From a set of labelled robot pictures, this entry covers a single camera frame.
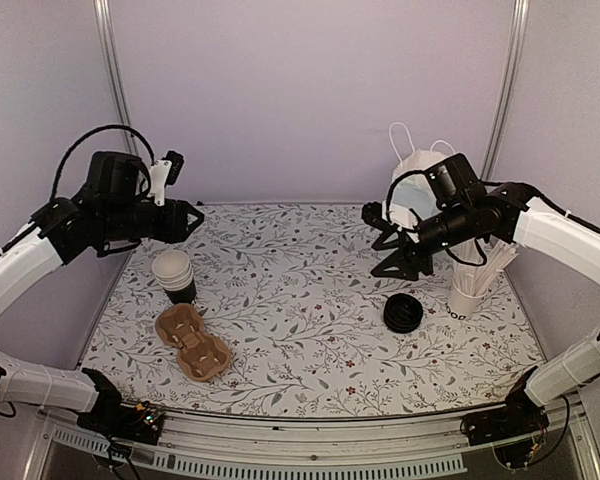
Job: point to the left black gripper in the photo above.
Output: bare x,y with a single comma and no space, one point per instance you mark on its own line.
175,227

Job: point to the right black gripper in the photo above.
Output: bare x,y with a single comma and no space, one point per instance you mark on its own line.
407,262

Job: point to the white paper bag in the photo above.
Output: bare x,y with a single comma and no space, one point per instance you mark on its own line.
413,199

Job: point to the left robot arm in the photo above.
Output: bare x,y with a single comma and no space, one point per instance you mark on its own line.
121,203

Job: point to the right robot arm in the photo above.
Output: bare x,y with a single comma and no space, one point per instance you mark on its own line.
514,212

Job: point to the stack of black lids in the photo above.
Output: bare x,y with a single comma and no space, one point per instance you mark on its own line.
402,313

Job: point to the stack of black cups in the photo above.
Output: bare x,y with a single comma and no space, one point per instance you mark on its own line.
173,271

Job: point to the white cup holding straws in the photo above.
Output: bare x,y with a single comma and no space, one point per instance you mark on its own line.
460,306

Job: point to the floral table mat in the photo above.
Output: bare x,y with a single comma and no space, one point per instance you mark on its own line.
289,289

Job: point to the brown cardboard cup carrier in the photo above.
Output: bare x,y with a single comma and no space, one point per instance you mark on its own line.
200,355

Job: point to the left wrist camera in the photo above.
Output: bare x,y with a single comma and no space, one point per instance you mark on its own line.
164,173

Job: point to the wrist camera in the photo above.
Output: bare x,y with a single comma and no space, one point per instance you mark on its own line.
372,215
164,173

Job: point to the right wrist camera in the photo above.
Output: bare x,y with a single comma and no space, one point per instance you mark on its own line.
372,215

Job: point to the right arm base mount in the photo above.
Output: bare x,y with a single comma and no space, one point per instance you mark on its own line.
517,432

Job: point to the left aluminium frame post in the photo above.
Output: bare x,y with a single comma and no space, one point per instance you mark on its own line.
105,29

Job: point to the aluminium frame post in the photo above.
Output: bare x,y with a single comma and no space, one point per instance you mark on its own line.
511,68
105,29

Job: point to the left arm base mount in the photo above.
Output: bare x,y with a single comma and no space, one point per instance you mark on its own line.
142,422

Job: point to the front aluminium rail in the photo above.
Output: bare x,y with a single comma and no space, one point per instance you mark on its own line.
212,446

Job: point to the right aluminium frame post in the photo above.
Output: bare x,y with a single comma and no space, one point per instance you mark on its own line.
511,68

